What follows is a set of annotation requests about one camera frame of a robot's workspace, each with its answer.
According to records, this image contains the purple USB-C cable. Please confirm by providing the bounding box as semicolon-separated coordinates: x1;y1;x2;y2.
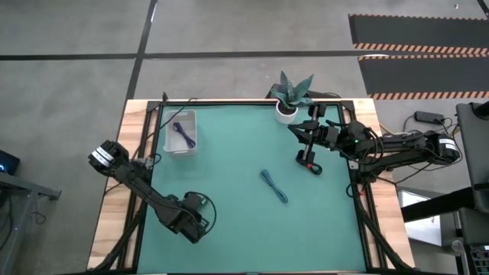
172;121;197;150

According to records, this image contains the thin black cable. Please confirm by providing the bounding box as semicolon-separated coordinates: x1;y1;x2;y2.
129;91;199;163

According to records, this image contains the blue braided USB-C cable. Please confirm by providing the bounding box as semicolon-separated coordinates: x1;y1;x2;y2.
259;169;290;205

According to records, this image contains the teal table mat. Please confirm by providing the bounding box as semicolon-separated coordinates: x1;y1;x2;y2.
136;103;368;273

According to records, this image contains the black equipment rack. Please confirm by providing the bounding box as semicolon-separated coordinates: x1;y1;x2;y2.
450;240;489;275

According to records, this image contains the black hazard-striped floor mat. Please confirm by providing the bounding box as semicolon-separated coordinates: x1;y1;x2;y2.
348;14;489;55
358;54;489;101

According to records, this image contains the white board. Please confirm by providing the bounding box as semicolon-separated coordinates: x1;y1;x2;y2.
397;189;444;246

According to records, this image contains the black power adapter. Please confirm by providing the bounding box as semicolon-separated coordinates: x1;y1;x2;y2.
414;110;446;125

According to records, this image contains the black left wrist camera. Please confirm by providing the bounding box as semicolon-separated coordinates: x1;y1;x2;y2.
183;192;204;211

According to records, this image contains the black aluminium table frame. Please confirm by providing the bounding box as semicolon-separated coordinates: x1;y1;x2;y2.
89;98;416;275

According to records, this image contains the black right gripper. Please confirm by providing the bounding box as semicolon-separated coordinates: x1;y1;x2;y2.
287;103;345;167

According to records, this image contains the black device with blue light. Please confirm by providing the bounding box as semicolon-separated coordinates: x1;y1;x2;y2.
0;149;21;176

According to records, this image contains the snake plant in white pot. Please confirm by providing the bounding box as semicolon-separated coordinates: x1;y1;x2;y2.
269;70;315;125

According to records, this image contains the grey metal desk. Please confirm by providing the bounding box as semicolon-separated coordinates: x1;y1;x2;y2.
0;171;62;275

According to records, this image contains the white plastic bin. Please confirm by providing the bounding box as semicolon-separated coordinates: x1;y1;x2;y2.
163;109;198;156

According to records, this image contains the black metal beam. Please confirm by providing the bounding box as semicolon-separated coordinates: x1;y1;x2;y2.
400;186;477;223

